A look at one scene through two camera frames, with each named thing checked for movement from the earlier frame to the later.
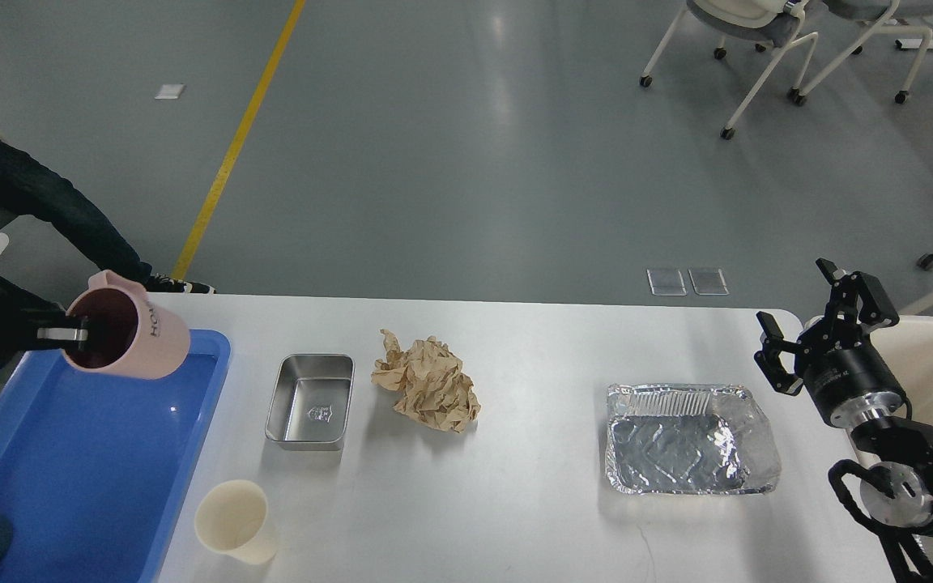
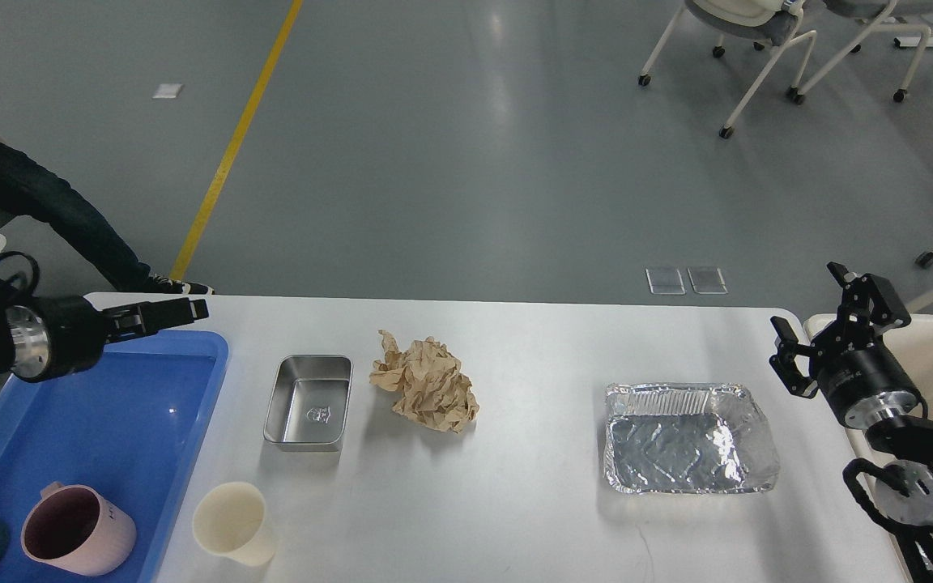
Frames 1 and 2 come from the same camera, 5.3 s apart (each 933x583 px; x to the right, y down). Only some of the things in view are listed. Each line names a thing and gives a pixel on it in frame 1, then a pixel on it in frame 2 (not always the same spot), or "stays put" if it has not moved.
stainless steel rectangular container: [310, 403] stays put
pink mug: [128, 334] → [78, 528]
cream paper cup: [231, 517] stays put
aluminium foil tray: [690, 439] stays put
